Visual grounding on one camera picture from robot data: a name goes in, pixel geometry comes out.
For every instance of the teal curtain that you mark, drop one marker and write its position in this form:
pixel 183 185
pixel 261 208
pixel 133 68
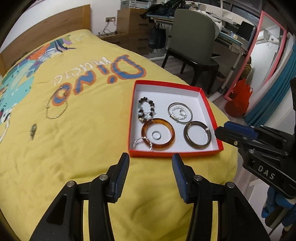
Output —
pixel 262 111

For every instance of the thin silver wire bangle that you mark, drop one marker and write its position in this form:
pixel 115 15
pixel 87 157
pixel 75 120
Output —
pixel 180 113

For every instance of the white printer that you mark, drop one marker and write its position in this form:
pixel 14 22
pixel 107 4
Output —
pixel 135 4

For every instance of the red jewelry box tray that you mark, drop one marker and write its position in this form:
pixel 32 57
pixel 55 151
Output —
pixel 170 118

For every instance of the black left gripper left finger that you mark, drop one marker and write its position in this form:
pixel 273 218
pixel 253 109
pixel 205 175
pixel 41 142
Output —
pixel 117 175

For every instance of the pink framed mirror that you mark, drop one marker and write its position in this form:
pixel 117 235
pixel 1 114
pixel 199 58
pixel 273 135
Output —
pixel 263 44

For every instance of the wooden drawer cabinet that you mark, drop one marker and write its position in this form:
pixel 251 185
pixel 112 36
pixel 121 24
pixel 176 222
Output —
pixel 133 32

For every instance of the grey green chair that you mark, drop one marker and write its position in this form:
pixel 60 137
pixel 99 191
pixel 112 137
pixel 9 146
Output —
pixel 192 42

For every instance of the dark horn bangle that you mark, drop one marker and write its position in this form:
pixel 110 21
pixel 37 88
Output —
pixel 189 141

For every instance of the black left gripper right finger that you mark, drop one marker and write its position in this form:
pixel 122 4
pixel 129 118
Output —
pixel 184 176

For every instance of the silver charm pendant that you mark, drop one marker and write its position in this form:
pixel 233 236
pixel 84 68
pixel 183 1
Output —
pixel 33 131

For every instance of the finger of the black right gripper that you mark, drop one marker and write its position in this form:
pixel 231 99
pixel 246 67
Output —
pixel 241 129
pixel 232 138

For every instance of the white desk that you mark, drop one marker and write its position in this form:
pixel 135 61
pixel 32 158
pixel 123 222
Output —
pixel 233 41

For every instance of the amber resin bangle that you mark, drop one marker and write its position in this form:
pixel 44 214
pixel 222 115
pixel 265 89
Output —
pixel 158 133

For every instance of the red plastic bag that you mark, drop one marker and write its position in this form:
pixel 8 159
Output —
pixel 240 96

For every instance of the wall power socket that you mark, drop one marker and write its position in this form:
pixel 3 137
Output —
pixel 110 19

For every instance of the blue white gloved hand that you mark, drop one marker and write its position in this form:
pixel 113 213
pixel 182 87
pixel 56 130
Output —
pixel 278 208

